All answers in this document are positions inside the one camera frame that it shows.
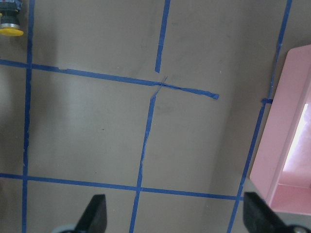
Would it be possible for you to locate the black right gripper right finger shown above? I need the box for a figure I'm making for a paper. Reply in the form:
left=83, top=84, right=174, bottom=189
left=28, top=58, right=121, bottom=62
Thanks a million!
left=243, top=192, right=292, bottom=233

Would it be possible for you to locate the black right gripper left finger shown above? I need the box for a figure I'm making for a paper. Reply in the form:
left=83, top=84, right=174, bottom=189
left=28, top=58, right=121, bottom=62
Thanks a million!
left=72, top=194, right=107, bottom=233

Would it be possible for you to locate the yellow push button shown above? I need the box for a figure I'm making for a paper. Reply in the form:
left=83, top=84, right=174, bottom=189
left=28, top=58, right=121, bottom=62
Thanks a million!
left=0, top=0, right=24, bottom=37

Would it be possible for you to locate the pink plastic bin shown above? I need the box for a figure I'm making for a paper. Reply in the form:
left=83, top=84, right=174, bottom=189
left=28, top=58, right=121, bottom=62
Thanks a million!
left=250, top=45, right=311, bottom=215

